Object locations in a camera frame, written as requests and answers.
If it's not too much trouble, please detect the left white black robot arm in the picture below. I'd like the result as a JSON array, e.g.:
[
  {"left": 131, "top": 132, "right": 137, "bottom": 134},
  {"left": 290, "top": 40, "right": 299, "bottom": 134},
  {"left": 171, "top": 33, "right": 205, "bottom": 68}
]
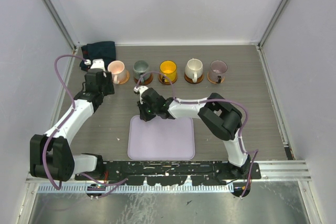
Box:
[{"left": 29, "top": 68, "right": 114, "bottom": 182}]

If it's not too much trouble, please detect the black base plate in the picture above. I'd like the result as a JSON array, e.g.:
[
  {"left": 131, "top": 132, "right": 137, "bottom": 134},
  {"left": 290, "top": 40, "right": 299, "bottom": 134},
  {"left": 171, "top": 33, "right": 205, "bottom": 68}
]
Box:
[{"left": 89, "top": 161, "right": 261, "bottom": 186}]

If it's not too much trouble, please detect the purple glass mug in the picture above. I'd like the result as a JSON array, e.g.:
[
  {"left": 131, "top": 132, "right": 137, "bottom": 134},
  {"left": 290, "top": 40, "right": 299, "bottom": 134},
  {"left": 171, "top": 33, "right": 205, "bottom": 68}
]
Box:
[{"left": 208, "top": 60, "right": 228, "bottom": 82}]

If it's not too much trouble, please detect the dark blue folded cloth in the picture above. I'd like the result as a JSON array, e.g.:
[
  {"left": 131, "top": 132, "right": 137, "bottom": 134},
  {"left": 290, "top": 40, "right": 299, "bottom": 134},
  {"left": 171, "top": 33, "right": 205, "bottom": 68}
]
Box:
[{"left": 81, "top": 41, "right": 117, "bottom": 70}]

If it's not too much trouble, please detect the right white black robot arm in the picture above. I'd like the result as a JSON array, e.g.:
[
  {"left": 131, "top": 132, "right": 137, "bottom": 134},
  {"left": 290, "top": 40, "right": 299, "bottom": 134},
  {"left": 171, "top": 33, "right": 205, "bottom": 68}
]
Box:
[{"left": 133, "top": 86, "right": 255, "bottom": 179}]

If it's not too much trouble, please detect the grey ceramic mug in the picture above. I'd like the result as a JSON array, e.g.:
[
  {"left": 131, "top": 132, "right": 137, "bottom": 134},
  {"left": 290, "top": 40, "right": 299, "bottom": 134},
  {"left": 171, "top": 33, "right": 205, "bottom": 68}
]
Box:
[{"left": 133, "top": 60, "right": 150, "bottom": 82}]

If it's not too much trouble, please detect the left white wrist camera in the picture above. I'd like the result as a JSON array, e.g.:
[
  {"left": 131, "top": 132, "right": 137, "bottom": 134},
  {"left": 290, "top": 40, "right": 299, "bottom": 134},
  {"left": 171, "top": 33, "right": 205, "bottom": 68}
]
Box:
[{"left": 84, "top": 59, "right": 106, "bottom": 71}]

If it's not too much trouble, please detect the woven rattan coaster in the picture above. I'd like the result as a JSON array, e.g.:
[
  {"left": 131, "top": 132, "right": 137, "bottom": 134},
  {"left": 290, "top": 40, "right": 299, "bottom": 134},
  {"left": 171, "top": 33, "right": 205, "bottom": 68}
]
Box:
[
  {"left": 207, "top": 73, "right": 225, "bottom": 84},
  {"left": 112, "top": 69, "right": 130, "bottom": 85}
]

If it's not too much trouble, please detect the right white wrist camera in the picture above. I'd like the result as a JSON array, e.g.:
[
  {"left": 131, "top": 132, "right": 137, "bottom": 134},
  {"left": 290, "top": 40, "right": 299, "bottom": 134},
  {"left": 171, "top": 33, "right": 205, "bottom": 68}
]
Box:
[{"left": 133, "top": 86, "right": 148, "bottom": 104}]

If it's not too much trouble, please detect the white ceramic mug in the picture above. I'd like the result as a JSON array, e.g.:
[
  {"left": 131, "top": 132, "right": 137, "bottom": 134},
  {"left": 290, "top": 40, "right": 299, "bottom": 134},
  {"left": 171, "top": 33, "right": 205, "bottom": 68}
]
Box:
[{"left": 185, "top": 59, "right": 203, "bottom": 83}]

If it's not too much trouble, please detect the aluminium front rail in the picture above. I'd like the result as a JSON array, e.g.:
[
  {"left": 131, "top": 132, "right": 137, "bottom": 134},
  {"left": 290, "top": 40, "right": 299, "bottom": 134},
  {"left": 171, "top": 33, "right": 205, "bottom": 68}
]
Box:
[{"left": 26, "top": 160, "right": 312, "bottom": 183}]

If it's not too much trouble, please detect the brown wooden coaster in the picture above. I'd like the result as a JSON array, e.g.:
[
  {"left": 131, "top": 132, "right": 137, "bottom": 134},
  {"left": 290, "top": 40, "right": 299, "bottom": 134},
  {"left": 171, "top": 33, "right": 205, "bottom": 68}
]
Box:
[
  {"left": 140, "top": 73, "right": 153, "bottom": 86},
  {"left": 158, "top": 74, "right": 178, "bottom": 85},
  {"left": 184, "top": 74, "right": 204, "bottom": 84}
]

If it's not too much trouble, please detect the lilac plastic tray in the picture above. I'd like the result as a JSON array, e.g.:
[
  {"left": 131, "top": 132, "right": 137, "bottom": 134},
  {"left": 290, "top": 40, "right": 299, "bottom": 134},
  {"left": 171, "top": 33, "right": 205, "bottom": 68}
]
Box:
[{"left": 128, "top": 115, "right": 195, "bottom": 161}]

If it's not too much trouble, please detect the yellow glass mug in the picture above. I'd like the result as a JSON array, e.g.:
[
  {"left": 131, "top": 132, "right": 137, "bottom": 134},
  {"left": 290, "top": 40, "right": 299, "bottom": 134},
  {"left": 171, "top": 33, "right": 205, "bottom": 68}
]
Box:
[{"left": 160, "top": 60, "right": 177, "bottom": 80}]

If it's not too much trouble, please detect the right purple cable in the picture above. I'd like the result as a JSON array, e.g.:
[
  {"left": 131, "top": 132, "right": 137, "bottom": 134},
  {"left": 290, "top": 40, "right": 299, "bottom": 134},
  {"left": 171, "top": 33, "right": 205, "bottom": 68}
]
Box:
[{"left": 133, "top": 71, "right": 259, "bottom": 199}]

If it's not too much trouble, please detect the pink ceramic mug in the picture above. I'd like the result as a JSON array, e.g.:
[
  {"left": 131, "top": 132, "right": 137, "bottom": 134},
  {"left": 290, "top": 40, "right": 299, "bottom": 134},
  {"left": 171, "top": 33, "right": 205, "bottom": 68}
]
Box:
[{"left": 108, "top": 60, "right": 126, "bottom": 75}]

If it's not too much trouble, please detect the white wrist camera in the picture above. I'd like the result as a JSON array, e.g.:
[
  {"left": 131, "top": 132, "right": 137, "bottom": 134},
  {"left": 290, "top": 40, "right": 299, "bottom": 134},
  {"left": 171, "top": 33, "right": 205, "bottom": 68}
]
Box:
[
  {"left": 133, "top": 86, "right": 148, "bottom": 104},
  {"left": 84, "top": 59, "right": 106, "bottom": 71}
]

